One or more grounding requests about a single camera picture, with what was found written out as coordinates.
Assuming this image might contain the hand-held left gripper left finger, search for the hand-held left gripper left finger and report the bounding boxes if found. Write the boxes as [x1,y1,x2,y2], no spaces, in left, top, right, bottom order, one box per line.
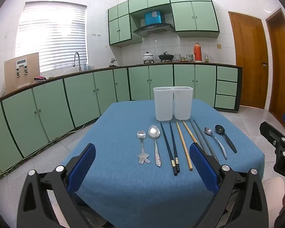
[17,143,97,228]

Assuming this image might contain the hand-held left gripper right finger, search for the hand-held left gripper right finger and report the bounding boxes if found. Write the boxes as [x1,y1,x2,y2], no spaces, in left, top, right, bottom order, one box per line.
[189,142,269,228]

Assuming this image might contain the black chopstick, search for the black chopstick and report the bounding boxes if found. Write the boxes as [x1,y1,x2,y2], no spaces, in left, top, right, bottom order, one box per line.
[160,122,178,176]
[169,121,180,173]

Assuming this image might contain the large steel spoon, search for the large steel spoon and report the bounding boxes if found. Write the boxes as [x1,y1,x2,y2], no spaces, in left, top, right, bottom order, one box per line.
[148,125,162,167]

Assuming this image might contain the white plastic utensil container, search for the white plastic utensil container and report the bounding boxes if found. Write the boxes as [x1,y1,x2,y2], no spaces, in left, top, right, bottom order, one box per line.
[153,87,174,121]
[173,87,194,120]

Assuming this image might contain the small steel spoon figure handle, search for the small steel spoon figure handle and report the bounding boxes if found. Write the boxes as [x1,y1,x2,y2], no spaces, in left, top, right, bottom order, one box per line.
[137,130,151,165]

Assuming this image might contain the wooden chopstick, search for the wooden chopstick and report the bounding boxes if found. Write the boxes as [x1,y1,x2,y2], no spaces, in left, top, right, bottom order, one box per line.
[176,122,193,171]
[182,121,199,145]

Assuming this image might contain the slim steel spoon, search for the slim steel spoon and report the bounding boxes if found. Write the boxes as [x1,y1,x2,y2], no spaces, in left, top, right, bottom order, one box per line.
[204,127,228,160]

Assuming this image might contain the blue tablecloth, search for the blue tablecloth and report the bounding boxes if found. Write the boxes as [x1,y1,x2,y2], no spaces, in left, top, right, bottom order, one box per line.
[62,99,265,228]

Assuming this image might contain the black spoon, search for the black spoon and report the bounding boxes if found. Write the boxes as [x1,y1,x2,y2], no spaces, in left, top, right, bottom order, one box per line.
[215,124,237,153]

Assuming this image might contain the green lower kitchen cabinets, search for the green lower kitchen cabinets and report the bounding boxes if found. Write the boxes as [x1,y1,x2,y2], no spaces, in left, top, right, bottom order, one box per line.
[0,65,243,183]

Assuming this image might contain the steel kitchen faucet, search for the steel kitchen faucet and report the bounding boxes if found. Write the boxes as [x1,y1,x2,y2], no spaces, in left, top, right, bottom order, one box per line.
[73,52,82,72]

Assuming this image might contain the orange thermos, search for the orange thermos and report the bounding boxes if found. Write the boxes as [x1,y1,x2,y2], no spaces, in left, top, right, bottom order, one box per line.
[193,42,202,63]

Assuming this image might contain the cardboard box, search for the cardboard box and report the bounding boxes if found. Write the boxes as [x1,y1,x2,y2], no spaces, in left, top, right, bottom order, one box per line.
[4,52,40,89]

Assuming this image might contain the black wok with lid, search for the black wok with lid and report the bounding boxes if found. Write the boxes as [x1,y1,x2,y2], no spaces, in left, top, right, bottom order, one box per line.
[158,51,175,63]

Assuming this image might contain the white cooking pot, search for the white cooking pot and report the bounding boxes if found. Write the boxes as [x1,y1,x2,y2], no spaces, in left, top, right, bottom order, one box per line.
[142,51,155,64]

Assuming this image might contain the white window blinds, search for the white window blinds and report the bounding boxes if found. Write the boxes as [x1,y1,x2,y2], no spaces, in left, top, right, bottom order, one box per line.
[15,2,88,72]

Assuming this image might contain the range hood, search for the range hood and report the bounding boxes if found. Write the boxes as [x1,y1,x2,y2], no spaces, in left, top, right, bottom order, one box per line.
[133,23,175,38]

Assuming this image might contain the blue film hood chimney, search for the blue film hood chimney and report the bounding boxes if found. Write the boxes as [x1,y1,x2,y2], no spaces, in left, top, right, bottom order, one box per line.
[144,10,162,26]

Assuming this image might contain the wooden door with handle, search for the wooden door with handle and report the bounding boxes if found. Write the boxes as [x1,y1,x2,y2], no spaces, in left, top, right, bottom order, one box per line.
[228,11,269,110]

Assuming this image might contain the green upper wall cabinets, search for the green upper wall cabinets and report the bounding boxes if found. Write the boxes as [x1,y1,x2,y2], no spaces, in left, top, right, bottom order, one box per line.
[108,0,220,47]

